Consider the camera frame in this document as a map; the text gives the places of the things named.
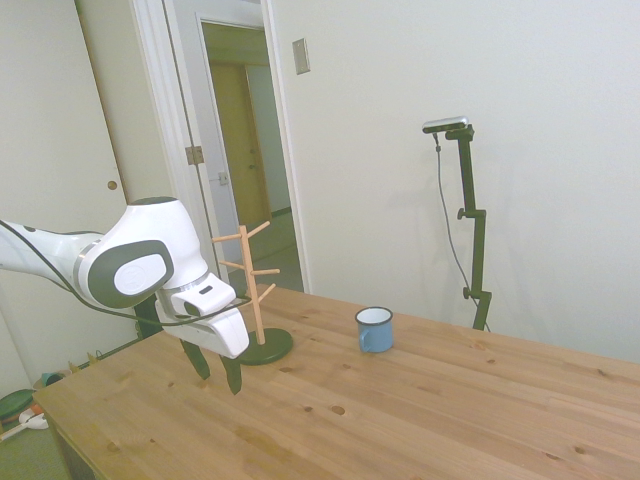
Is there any white open door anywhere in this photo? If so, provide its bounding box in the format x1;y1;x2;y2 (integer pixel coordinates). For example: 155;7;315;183
74;0;201;346

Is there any black camera stand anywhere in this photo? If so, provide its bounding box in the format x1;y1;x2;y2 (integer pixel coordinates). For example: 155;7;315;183
442;124;493;332

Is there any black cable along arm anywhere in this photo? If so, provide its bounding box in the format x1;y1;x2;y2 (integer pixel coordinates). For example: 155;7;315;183
0;218;254;329

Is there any white floor object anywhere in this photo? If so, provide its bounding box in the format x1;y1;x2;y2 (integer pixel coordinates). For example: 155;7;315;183
17;409;50;432

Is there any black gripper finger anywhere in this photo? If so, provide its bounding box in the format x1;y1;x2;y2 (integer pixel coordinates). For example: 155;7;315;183
179;338;212;383
218;352;245;397

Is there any blue enamel mug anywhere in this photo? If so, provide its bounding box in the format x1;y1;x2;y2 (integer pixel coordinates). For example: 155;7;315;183
354;306;394;355

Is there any grey wall switch plate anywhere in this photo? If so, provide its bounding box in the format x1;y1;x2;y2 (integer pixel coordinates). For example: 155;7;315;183
292;37;311;76

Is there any white door frame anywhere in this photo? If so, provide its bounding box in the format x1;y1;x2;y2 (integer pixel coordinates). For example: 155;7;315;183
162;0;314;296

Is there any black case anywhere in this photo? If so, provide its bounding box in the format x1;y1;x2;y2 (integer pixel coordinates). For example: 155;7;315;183
134;299;162;342

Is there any silver exterior camera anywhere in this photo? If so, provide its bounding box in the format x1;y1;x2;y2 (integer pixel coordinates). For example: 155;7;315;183
422;115;471;135

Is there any brown interior door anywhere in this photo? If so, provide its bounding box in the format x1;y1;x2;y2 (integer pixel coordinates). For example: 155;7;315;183
209;59;274;226

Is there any green round disc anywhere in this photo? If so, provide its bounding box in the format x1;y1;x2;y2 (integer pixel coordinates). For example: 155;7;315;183
0;389;36;424

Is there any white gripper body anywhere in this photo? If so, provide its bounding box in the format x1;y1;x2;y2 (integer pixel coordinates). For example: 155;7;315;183
154;294;250;360

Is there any wooden mug tree dark base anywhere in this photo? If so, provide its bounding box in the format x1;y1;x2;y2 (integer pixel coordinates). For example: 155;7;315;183
211;221;295;366

